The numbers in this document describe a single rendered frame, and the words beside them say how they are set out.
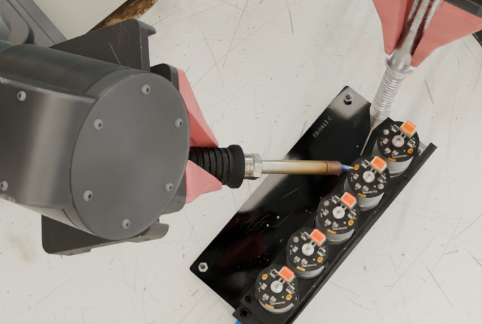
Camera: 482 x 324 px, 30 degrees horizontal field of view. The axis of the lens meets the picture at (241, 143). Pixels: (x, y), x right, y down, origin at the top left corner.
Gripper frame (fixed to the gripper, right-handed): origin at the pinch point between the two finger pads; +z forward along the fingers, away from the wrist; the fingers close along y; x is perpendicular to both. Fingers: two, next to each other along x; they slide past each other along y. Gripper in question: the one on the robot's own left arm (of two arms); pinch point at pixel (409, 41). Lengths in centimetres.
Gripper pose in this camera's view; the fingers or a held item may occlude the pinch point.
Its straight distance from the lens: 44.0
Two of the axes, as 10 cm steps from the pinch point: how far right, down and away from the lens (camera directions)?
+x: 4.8, -7.0, 5.3
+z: -1.2, 5.5, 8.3
